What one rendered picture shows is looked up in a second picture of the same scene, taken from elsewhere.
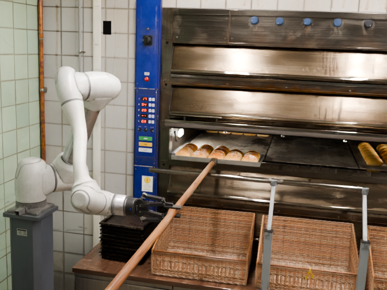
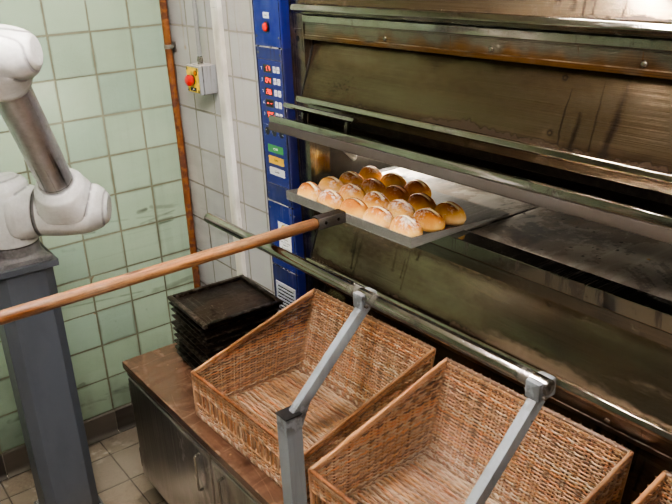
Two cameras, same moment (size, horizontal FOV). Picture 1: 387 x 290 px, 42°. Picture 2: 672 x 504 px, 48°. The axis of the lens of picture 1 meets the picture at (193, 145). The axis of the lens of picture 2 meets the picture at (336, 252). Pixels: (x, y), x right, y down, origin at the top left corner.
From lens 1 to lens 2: 2.09 m
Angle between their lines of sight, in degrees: 41
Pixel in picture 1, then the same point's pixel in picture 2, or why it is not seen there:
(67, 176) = (44, 212)
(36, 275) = (17, 365)
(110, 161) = (247, 184)
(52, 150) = (192, 153)
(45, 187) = (13, 227)
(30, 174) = not seen: outside the picture
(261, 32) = not seen: outside the picture
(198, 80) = (340, 28)
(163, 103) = (298, 80)
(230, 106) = (389, 93)
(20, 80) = (106, 32)
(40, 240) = not seen: hidden behind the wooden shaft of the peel
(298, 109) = (515, 110)
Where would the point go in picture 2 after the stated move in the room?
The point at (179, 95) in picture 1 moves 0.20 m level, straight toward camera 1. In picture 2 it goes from (320, 62) to (273, 72)
